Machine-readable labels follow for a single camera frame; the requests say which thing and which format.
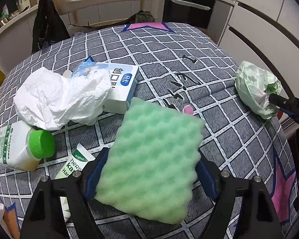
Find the white refrigerator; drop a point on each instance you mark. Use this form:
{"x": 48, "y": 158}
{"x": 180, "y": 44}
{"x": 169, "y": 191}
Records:
{"x": 266, "y": 33}

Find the white blue carton box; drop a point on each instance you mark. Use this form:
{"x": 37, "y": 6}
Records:
{"x": 123, "y": 81}

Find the white plastic bag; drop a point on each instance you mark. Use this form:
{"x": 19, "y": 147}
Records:
{"x": 49, "y": 100}

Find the green plastic bag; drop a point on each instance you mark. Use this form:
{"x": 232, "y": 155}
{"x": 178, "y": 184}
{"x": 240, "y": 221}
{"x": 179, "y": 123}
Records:
{"x": 254, "y": 86}

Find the black hanging bag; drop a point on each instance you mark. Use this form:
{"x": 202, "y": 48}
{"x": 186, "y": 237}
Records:
{"x": 48, "y": 27}

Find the red plastic stool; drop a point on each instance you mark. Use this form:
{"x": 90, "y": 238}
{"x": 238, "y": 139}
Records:
{"x": 279, "y": 114}

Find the green wavy sponge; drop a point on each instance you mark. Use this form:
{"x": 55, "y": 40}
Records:
{"x": 150, "y": 167}

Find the white bottle green cap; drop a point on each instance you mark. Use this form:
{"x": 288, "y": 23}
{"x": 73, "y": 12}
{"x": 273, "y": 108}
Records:
{"x": 22, "y": 147}

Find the green hand cream tube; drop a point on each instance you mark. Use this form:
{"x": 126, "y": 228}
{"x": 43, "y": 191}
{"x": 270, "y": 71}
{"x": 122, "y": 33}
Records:
{"x": 76, "y": 162}

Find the black built-in oven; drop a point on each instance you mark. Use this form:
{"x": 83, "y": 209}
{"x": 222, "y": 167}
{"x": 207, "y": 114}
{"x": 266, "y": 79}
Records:
{"x": 193, "y": 12}

